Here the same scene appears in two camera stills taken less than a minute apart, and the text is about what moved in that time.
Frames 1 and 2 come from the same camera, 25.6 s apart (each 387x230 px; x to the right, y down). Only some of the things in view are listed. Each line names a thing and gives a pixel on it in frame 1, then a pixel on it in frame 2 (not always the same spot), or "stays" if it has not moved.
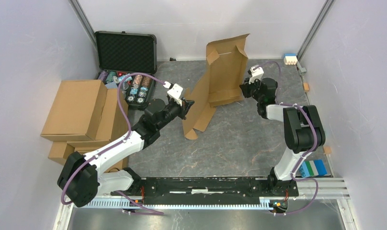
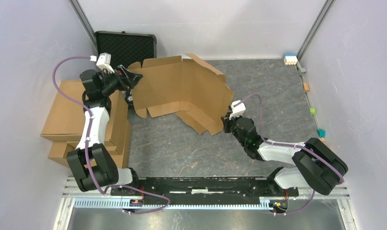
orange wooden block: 306,86 stays
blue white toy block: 290,59 stays
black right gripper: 245,86 → 226,121
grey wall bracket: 301,70 stays
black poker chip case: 121,53 stays
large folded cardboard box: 75,113 stays
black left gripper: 184,109 → 127,79
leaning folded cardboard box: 114,123 stays
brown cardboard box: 220,85 → 200,91
